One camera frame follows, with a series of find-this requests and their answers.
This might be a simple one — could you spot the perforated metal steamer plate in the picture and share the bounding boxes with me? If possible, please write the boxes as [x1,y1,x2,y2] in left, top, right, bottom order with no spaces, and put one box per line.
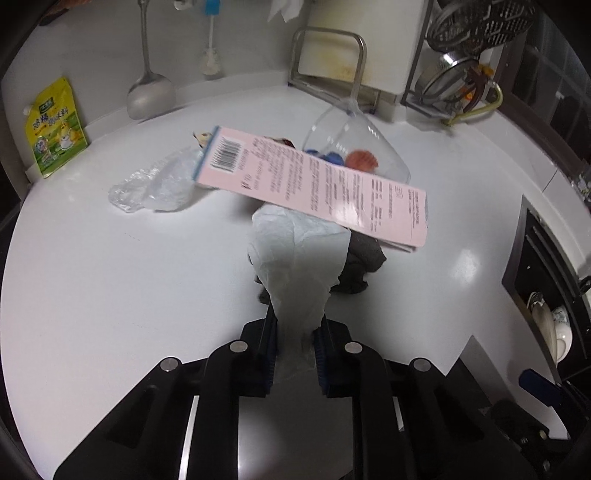
[427,0,536,51]

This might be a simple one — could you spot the pile of white dishes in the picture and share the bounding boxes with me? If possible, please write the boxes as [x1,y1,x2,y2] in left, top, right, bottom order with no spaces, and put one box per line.
[529,291,574,365]

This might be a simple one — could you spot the metal dish rack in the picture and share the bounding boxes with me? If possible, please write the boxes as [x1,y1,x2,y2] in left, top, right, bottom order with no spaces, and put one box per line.
[401,0,532,116]

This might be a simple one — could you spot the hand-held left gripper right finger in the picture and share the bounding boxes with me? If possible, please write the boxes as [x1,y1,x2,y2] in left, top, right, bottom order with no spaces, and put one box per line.
[311,318,539,480]

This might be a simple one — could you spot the yellow gas hose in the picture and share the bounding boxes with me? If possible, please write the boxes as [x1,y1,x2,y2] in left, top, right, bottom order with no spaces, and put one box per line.
[445,85,504,125]

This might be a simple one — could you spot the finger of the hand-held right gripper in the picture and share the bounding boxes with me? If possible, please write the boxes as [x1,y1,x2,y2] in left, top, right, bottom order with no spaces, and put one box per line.
[518,369,565,403]

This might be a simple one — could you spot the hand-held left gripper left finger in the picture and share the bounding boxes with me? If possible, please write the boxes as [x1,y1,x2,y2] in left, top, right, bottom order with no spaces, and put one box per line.
[53,318,280,480]

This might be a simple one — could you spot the white cutting board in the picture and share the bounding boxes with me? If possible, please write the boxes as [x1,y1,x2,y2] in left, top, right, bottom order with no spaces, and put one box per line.
[298,0,426,93]

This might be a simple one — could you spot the dark kitchen sink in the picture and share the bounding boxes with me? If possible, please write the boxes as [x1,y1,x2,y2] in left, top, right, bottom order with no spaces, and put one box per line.
[502,194,591,384]

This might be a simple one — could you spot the white bottle brush blue handle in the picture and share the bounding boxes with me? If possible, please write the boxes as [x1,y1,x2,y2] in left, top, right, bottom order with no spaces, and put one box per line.
[202,0,221,77]

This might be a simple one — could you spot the yellow green seasoning pouch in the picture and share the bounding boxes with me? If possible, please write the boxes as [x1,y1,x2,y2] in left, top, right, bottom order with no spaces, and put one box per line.
[23,77,89,179]

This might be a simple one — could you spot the blue plastic caps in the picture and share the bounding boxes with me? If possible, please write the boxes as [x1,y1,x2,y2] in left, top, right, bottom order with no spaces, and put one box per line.
[307,148,347,167]

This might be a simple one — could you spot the white paper towel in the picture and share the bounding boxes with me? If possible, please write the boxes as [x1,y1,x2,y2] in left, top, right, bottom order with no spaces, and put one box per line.
[268,0,308,23]

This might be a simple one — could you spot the white tissue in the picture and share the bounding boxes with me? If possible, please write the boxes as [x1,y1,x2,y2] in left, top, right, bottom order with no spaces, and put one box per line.
[246,203,352,384]

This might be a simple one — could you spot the black cloth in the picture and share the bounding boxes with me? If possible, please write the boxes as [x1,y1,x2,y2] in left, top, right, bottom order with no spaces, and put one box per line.
[254,231,387,305]

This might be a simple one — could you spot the clear plastic bag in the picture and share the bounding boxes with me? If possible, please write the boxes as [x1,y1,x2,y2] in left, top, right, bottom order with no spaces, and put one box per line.
[108,147,204,213]

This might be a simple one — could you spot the metal cutting board rack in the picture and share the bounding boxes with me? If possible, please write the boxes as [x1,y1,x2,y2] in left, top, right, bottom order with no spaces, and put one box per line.
[288,27,384,112]

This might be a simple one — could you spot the metal ladle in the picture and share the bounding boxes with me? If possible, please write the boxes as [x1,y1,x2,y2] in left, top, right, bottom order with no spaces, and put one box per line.
[127,0,177,121]

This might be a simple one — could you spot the pink cardboard box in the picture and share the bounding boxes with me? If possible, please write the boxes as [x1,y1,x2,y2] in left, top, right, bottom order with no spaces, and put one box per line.
[193,126,429,254]

